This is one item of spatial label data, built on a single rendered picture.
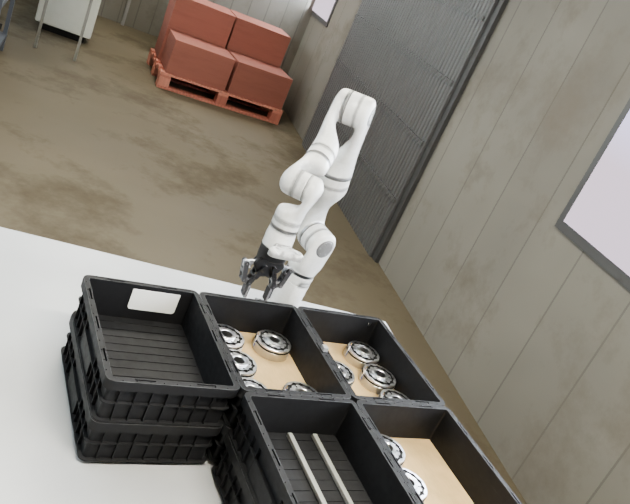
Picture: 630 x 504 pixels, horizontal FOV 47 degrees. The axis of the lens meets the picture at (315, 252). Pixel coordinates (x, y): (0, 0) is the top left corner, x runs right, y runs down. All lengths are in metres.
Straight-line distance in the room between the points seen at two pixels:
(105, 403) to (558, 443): 2.41
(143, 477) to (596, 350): 2.29
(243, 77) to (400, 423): 5.99
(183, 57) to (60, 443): 5.99
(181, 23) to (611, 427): 5.88
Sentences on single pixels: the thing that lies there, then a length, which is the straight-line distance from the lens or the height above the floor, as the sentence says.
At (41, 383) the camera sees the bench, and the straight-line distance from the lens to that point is 1.83.
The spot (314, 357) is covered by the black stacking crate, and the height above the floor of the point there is 0.90.
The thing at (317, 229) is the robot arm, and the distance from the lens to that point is 2.11.
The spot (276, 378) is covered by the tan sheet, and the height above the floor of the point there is 0.83.
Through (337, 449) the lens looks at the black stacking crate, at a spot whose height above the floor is 0.83.
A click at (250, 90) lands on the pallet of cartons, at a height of 0.26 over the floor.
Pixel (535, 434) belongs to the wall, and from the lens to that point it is 3.65.
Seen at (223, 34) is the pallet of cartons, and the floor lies 0.63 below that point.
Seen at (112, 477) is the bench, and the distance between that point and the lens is 1.65.
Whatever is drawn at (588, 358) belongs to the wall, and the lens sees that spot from 3.47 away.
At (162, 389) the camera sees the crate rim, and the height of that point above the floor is 0.92.
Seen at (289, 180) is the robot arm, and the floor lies 1.32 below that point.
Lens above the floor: 1.83
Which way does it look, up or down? 22 degrees down
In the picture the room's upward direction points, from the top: 25 degrees clockwise
